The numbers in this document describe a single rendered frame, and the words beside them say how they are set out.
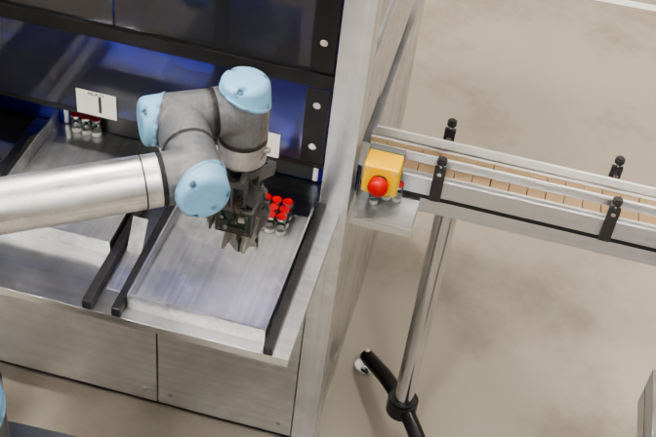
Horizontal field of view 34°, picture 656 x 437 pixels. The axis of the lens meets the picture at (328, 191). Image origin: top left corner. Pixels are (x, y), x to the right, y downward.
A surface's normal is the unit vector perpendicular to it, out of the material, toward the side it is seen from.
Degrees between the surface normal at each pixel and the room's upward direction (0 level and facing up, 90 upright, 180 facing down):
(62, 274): 0
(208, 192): 90
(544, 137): 0
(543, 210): 90
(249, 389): 90
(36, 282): 0
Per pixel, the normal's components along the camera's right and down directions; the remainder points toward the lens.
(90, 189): 0.26, -0.02
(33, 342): -0.24, 0.63
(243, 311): 0.10, -0.74
